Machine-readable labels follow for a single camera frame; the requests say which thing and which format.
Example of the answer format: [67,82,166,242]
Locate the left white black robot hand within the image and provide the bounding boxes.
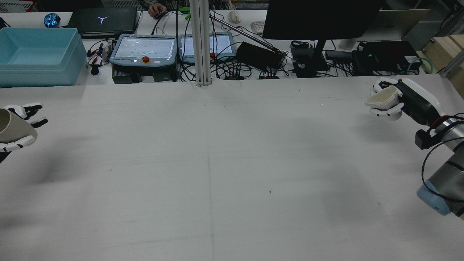
[0,103,49,164]

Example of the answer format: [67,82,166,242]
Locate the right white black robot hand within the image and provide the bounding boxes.
[369,78,449,128]

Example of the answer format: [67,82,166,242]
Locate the person's bare hand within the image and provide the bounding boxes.
[148,2,167,19]

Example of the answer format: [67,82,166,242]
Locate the beige paper cup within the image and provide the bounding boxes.
[0,108,37,144]

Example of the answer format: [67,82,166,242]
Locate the white paper cup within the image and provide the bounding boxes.
[365,86,404,111]

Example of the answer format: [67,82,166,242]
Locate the teach pendant with touchscreen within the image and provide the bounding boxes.
[178,32,236,65]
[109,34,178,69]

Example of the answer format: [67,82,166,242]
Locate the slanted aluminium profile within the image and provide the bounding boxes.
[438,54,464,79]

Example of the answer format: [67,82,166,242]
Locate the black laptop with logo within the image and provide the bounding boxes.
[67,7,138,39]

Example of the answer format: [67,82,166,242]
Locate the black equipment case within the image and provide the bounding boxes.
[353,41,423,75]

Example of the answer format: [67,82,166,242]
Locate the cardboard box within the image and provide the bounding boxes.
[422,34,464,74]

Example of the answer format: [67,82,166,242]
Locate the dark pendant holder box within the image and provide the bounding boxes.
[111,67,178,84]

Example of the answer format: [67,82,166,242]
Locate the light blue plastic bin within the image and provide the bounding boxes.
[0,27,87,87]

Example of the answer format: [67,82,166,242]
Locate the silver laptop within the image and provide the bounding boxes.
[357,9,431,42]

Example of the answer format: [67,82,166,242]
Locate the thin metal rod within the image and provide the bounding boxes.
[210,14,280,52]

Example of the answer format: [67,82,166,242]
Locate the grey usb hub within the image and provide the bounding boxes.
[325,50,354,61]

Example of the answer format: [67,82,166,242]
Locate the blue glowing computer mouse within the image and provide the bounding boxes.
[43,13,61,28]

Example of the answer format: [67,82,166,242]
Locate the black power brick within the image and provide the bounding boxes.
[236,41,285,70]

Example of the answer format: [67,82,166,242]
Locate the black box under monitor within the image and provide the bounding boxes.
[290,47,329,79]

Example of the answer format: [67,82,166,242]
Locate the black monitor with stand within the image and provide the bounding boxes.
[262,0,385,71]

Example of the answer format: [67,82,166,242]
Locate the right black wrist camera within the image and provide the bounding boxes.
[414,128,438,150]

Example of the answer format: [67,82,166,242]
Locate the teal cable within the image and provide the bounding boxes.
[407,57,434,74]

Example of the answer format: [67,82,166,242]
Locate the aluminium vertical post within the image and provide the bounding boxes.
[189,0,213,87]

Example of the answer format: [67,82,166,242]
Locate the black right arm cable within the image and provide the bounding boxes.
[421,113,464,203]

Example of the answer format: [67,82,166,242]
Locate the alligator clip wires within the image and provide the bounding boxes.
[86,41,113,76]

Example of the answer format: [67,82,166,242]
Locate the black desk cable tangle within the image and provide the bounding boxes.
[178,51,291,81]

